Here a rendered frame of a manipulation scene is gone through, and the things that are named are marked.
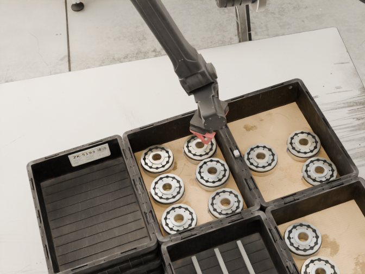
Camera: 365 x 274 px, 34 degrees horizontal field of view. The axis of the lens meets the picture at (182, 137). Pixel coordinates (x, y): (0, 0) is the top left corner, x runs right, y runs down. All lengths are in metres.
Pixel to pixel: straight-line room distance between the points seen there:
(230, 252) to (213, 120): 0.44
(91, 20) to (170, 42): 2.33
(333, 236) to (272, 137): 0.38
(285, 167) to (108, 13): 2.06
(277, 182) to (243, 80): 0.55
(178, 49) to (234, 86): 0.90
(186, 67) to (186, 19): 2.16
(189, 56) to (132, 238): 0.62
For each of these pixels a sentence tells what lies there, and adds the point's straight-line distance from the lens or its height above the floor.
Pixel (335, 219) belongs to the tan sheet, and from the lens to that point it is 1.77.
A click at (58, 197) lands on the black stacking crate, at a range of 1.86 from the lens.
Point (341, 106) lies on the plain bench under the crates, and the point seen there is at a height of 0.70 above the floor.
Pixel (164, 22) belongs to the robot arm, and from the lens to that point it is 1.28.
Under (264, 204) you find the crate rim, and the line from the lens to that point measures 1.65.
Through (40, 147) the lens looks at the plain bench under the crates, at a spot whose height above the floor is 0.70.
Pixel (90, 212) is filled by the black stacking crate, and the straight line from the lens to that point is 1.81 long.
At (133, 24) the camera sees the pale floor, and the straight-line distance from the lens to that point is 3.54.
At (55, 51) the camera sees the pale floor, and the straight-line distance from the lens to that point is 3.49.
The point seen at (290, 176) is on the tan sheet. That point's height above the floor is 0.83.
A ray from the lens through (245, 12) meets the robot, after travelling 2.48.
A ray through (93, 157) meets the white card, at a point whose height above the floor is 0.87.
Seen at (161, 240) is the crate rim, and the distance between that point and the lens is 1.61.
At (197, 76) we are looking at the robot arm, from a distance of 1.40.
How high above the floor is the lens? 2.36
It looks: 53 degrees down
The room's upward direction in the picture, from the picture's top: 8 degrees counter-clockwise
